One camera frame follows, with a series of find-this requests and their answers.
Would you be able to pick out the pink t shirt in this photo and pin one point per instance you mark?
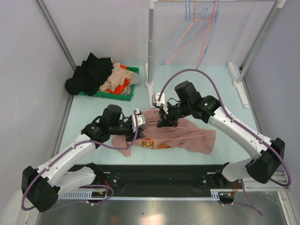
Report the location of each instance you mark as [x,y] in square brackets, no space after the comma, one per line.
[202,144]

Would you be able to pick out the grey garment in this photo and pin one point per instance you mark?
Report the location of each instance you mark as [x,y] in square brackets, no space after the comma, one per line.
[133,81]

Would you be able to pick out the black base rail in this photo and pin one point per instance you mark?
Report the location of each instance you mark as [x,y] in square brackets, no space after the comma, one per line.
[163,181]

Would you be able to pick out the white clothes rack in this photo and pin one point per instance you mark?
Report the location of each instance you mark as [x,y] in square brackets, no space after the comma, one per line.
[236,77]

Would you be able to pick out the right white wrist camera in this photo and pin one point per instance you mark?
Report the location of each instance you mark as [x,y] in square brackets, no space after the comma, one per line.
[158,101]

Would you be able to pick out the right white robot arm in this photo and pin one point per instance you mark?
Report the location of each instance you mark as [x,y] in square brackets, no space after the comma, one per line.
[263,161]

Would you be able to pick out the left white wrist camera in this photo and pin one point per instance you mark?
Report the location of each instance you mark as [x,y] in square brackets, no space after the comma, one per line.
[138,119]

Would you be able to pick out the white cable duct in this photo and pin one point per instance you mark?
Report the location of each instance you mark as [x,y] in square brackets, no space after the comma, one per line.
[89,195]

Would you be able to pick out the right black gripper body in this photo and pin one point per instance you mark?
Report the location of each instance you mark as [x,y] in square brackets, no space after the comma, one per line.
[174,114]

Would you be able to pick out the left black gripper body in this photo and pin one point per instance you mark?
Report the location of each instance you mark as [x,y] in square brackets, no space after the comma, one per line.
[125,130]

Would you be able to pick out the pink hanger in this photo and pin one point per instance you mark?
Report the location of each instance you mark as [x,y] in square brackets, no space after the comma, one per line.
[164,134]
[206,42]
[208,32]

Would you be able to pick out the orange garment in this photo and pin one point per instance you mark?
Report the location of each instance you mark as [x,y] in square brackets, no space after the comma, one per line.
[120,88]

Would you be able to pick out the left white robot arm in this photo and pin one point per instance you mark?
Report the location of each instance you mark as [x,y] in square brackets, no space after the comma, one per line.
[43,186]

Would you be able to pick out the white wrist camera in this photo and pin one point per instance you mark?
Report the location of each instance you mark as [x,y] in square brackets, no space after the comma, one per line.
[158,101]
[138,119]

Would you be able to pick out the beige garment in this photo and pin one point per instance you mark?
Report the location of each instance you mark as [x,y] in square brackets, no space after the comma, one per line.
[117,77]

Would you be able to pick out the blue hanger right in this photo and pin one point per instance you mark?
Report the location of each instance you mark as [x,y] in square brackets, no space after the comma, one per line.
[208,37]

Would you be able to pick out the blue hanger left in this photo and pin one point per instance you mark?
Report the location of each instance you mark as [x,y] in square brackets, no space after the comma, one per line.
[195,21]

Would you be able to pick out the black garment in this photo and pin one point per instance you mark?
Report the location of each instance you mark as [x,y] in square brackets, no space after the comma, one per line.
[89,76]

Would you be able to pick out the green plastic bin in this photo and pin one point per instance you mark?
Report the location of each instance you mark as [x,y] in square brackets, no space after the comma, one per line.
[124,96]

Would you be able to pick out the blue hanger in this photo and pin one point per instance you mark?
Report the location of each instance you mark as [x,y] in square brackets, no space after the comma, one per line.
[195,21]
[208,37]

